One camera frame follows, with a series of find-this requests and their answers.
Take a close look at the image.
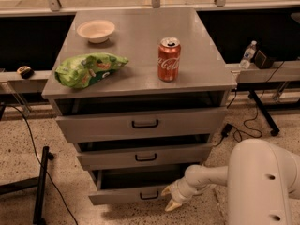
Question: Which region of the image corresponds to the green chip bag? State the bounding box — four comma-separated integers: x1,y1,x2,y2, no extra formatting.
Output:
54,52,128,89

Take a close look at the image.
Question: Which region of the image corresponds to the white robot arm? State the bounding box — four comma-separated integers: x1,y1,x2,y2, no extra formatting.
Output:
161,139,300,225

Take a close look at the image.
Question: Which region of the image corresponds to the black cable left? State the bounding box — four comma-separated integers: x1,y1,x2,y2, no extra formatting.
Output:
0,102,79,225

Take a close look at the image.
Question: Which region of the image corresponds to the grey drawer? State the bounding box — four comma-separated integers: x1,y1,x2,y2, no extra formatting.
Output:
56,107,226,143
78,143,212,171
89,164,188,205

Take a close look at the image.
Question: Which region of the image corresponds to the red cola can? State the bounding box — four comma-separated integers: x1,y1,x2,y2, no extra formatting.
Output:
157,37,181,82

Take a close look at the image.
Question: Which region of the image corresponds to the black stand leg right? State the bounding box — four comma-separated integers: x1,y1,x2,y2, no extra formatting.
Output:
249,90,279,137

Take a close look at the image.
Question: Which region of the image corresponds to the grey bottom drawer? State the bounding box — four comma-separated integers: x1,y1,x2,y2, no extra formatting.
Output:
89,164,188,205

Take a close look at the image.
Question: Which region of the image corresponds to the grey drawer cabinet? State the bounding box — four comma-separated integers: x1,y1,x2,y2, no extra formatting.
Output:
40,7,237,206

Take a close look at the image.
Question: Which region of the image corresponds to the clear water bottle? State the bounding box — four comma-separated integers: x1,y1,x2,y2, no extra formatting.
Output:
239,40,257,69

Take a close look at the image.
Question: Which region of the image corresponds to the black and yellow tape measure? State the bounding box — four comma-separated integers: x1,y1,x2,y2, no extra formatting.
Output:
17,66,34,79

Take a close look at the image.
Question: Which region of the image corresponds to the black stand base left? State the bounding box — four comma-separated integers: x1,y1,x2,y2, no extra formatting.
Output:
0,146,54,225

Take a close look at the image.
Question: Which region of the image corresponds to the black power adapter with cable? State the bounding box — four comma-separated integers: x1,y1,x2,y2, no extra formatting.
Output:
212,89,263,147

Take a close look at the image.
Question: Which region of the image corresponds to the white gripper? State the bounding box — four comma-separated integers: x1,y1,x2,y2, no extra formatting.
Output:
161,178,197,212

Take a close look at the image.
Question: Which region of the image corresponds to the small black box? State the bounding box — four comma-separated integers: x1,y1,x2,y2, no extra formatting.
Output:
254,50,275,69

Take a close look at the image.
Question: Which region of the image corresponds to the grey top drawer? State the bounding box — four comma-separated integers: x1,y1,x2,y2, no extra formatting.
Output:
56,107,226,143

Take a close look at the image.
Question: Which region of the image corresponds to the grey middle drawer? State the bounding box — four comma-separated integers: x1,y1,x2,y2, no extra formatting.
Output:
78,143,212,171

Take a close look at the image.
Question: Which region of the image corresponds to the white paper bowl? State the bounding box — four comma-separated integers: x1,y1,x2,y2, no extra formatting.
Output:
77,20,115,44

